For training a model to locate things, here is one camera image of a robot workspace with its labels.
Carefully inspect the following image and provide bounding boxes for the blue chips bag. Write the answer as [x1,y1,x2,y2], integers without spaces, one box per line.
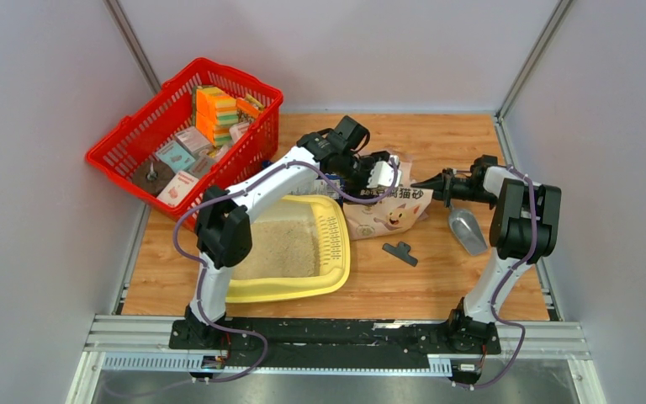
[250,160,343,201]

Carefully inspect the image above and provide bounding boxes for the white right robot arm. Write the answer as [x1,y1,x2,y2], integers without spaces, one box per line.
[413,155,562,353]

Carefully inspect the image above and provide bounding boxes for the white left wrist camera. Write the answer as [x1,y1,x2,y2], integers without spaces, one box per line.
[367,157,403,189]

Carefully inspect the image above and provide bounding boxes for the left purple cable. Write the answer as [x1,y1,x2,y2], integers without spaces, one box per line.
[172,156,402,385]

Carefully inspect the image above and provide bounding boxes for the teal small box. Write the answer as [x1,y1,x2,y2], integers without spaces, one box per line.
[155,140,195,173]

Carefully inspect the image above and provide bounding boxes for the grey pink small box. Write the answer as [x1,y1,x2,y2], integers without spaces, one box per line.
[175,126,214,156]

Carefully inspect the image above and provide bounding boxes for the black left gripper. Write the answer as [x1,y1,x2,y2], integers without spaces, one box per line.
[336,151,389,208]

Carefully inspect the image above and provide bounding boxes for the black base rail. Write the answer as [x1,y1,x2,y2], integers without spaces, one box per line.
[168,314,500,369]

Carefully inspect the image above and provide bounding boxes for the yellow plastic litter box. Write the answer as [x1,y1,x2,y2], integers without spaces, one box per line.
[226,195,352,304]

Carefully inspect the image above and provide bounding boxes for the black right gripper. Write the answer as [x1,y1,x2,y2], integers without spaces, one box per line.
[410,167,495,208]

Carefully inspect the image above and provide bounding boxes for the orange yellow sponge pack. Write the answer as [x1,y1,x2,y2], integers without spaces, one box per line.
[193,86,239,146]

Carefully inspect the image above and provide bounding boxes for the metal litter scoop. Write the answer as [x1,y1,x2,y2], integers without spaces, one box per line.
[447,206,488,256]

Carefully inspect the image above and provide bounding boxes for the brown round disc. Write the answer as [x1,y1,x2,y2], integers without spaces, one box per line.
[131,161,175,197]

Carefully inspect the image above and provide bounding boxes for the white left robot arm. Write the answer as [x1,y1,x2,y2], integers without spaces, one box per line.
[183,115,401,349]

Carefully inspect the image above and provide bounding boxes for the pink cat litter bag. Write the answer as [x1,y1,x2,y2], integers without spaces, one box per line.
[342,156,432,240]

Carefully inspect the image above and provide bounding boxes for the black bag clip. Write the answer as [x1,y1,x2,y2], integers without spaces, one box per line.
[382,242,418,267]

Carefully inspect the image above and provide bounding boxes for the red plastic basket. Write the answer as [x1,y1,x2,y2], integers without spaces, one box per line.
[85,57,283,221]

